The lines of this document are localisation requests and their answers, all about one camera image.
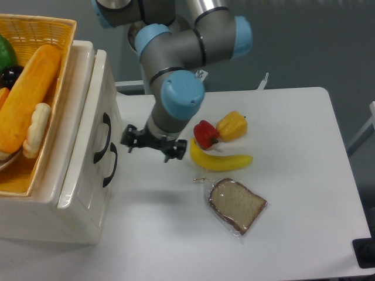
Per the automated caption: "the orange baguette bread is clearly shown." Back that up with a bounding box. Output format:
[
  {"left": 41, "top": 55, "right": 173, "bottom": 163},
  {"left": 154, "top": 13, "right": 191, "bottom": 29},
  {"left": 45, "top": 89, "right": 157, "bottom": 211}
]
[{"left": 1, "top": 44, "right": 62, "bottom": 154}]

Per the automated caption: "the yellow wicker basket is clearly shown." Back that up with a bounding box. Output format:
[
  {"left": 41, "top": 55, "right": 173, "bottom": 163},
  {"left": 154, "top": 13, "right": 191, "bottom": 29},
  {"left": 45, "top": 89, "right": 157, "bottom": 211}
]
[{"left": 1, "top": 14, "right": 77, "bottom": 197}]

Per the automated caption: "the cream twisted bread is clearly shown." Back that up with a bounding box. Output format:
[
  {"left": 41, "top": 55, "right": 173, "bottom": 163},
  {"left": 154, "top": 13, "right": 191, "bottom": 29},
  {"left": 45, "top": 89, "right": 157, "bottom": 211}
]
[{"left": 23, "top": 103, "right": 51, "bottom": 159}]

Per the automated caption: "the dark purple fruit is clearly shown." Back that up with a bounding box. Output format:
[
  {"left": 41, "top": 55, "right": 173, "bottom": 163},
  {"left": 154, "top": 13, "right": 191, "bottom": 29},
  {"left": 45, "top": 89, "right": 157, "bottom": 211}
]
[{"left": 1, "top": 65, "right": 24, "bottom": 90}]

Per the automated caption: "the yellow bell pepper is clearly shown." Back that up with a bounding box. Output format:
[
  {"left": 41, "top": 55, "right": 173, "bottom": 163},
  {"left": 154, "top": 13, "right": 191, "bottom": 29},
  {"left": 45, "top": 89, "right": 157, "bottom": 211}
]
[{"left": 216, "top": 111, "right": 248, "bottom": 142}]

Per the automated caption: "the white drawer cabinet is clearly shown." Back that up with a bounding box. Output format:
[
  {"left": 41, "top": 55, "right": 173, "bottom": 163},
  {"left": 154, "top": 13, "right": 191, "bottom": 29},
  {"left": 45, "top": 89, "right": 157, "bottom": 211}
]
[{"left": 0, "top": 40, "right": 103, "bottom": 245}]

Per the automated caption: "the green fruit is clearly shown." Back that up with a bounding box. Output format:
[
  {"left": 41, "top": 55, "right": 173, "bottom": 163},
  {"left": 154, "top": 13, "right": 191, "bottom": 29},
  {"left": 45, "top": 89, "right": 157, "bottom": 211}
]
[{"left": 0, "top": 35, "right": 18, "bottom": 72}]

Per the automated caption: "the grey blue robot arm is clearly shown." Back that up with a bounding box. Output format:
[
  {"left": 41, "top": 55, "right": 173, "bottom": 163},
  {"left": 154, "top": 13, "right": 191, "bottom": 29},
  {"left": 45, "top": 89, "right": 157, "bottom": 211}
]
[{"left": 92, "top": 1, "right": 253, "bottom": 160}]

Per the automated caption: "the red bell pepper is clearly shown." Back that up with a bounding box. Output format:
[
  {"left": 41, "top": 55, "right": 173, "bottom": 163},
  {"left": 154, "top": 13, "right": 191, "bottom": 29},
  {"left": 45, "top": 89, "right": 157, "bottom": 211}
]
[{"left": 193, "top": 120, "right": 219, "bottom": 150}]

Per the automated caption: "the white drawer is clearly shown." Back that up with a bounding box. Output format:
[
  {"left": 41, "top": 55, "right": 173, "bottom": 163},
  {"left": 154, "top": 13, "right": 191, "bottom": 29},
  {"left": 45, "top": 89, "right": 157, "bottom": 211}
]
[
  {"left": 57, "top": 49, "right": 123, "bottom": 210},
  {"left": 57, "top": 142, "right": 118, "bottom": 244}
]

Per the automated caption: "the yellow banana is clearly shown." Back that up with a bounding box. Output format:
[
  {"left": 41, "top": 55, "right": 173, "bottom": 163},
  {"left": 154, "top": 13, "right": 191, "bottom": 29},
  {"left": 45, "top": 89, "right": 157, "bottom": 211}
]
[{"left": 189, "top": 138, "right": 253, "bottom": 172}]

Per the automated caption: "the white lower drawer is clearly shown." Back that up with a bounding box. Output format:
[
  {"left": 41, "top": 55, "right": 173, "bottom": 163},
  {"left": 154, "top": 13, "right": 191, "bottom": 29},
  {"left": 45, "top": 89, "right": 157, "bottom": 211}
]
[{"left": 57, "top": 142, "right": 118, "bottom": 244}]

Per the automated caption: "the brown twist tie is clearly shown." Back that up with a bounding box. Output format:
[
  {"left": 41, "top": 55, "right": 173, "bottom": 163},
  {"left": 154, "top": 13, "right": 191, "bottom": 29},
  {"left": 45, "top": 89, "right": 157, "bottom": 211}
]
[{"left": 193, "top": 177, "right": 209, "bottom": 183}]

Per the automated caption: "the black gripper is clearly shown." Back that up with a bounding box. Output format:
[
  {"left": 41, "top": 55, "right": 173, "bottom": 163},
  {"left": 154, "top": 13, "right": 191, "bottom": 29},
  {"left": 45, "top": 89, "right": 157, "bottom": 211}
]
[{"left": 120, "top": 124, "right": 188, "bottom": 163}]

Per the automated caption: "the wrapped bread slice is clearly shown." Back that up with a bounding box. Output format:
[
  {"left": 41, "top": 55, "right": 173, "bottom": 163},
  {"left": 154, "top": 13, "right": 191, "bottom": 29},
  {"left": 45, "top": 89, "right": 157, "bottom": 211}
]
[{"left": 204, "top": 177, "right": 268, "bottom": 244}]

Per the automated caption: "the black device at edge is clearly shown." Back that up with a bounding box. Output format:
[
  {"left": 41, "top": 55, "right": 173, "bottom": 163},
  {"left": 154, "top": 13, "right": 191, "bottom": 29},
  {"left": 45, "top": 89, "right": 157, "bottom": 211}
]
[{"left": 352, "top": 238, "right": 374, "bottom": 269}]

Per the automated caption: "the white top drawer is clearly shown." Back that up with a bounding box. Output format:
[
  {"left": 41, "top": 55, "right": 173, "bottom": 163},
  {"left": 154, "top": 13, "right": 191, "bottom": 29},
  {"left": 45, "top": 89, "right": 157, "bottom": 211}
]
[{"left": 57, "top": 49, "right": 123, "bottom": 210}]

